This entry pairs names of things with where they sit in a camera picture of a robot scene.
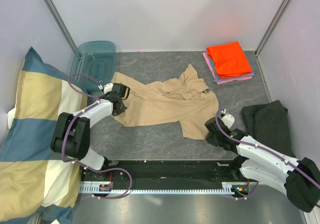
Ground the pink folded t shirt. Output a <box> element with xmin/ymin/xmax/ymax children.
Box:
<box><xmin>202</xmin><ymin>52</ymin><xmax>254</xmax><ymax>85</ymax></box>

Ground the left aluminium frame post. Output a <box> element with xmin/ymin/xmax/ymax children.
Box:
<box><xmin>43</xmin><ymin>0</ymin><xmax>77</xmax><ymax>53</ymax></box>

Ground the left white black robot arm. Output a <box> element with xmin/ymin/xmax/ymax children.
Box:
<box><xmin>50</xmin><ymin>83</ymin><xmax>131</xmax><ymax>181</ymax></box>

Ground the orange folded t shirt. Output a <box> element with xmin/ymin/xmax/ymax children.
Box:
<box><xmin>206</xmin><ymin>41</ymin><xmax>252</xmax><ymax>77</ymax></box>

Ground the aluminium frame post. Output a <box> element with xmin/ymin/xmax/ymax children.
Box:
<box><xmin>254</xmin><ymin>0</ymin><xmax>292</xmax><ymax>57</ymax></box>
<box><xmin>43</xmin><ymin>0</ymin><xmax>77</xmax><ymax>53</ymax></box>

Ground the dark striped folded garment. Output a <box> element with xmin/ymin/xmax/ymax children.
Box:
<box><xmin>241</xmin><ymin>100</ymin><xmax>295</xmax><ymax>157</ymax></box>

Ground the white slotted cable duct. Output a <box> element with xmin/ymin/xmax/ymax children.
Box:
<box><xmin>78</xmin><ymin>181</ymin><xmax>249</xmax><ymax>195</ymax></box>

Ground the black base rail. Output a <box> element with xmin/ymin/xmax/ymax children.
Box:
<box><xmin>79</xmin><ymin>159</ymin><xmax>258</xmax><ymax>191</ymax></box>

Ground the blue plastic bin lid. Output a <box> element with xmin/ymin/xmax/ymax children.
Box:
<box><xmin>70</xmin><ymin>40</ymin><xmax>116</xmax><ymax>93</ymax></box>

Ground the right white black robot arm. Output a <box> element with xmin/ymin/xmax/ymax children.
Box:
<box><xmin>204</xmin><ymin>117</ymin><xmax>320</xmax><ymax>213</ymax></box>

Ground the beige t shirt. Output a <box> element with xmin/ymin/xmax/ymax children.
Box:
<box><xmin>112</xmin><ymin>64</ymin><xmax>219</xmax><ymax>140</ymax></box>

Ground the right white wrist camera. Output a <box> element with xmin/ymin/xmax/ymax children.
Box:
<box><xmin>220</xmin><ymin>109</ymin><xmax>235</xmax><ymax>129</ymax></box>

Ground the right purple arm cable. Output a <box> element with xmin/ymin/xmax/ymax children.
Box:
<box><xmin>215</xmin><ymin>109</ymin><xmax>320</xmax><ymax>209</ymax></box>

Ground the blue beige striped pillow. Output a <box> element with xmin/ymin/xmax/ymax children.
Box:
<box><xmin>0</xmin><ymin>48</ymin><xmax>87</xmax><ymax>224</ymax></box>

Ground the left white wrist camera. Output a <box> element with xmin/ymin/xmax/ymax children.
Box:
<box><xmin>98</xmin><ymin>83</ymin><xmax>114</xmax><ymax>94</ymax></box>

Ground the right aluminium frame post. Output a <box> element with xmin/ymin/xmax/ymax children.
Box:
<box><xmin>254</xmin><ymin>0</ymin><xmax>292</xmax><ymax>57</ymax></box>

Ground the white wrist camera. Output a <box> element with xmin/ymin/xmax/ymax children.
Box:
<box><xmin>220</xmin><ymin>109</ymin><xmax>235</xmax><ymax>129</ymax></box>
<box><xmin>98</xmin><ymin>83</ymin><xmax>114</xmax><ymax>94</ymax></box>

